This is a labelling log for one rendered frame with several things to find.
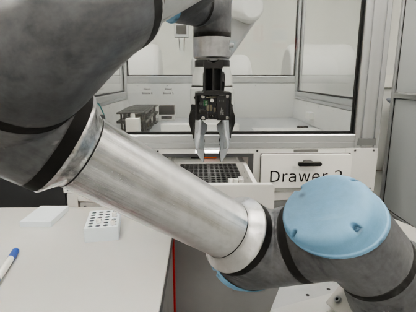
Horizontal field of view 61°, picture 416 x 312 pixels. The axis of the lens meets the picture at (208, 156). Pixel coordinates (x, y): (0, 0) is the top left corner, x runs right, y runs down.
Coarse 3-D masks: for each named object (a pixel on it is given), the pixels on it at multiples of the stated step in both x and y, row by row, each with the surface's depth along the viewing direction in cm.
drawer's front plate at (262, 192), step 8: (216, 184) 81; (224, 184) 81; (232, 184) 81; (240, 184) 81; (248, 184) 81; (256, 184) 81; (264, 184) 81; (272, 184) 81; (224, 192) 81; (232, 192) 81; (240, 192) 81; (248, 192) 81; (256, 192) 81; (264, 192) 81; (272, 192) 81; (256, 200) 82; (264, 200) 82; (272, 200) 82; (272, 208) 82
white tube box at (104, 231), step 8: (88, 216) 97; (96, 216) 97; (104, 216) 97; (120, 216) 101; (88, 224) 91; (96, 224) 91; (104, 224) 91; (120, 224) 99; (88, 232) 89; (96, 232) 89; (104, 232) 90; (112, 232) 90; (88, 240) 89; (96, 240) 90; (104, 240) 90; (112, 240) 91
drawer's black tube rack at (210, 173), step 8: (184, 168) 106; (192, 168) 107; (200, 168) 107; (208, 168) 106; (216, 168) 107; (224, 168) 107; (232, 168) 107; (200, 176) 98; (208, 176) 98; (216, 176) 98; (224, 176) 98; (232, 176) 98
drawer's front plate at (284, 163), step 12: (264, 156) 112; (276, 156) 112; (288, 156) 113; (300, 156) 113; (312, 156) 113; (324, 156) 113; (336, 156) 113; (348, 156) 113; (264, 168) 113; (276, 168) 113; (288, 168) 113; (300, 168) 114; (312, 168) 114; (324, 168) 114; (336, 168) 114; (348, 168) 114; (264, 180) 114; (288, 180) 114
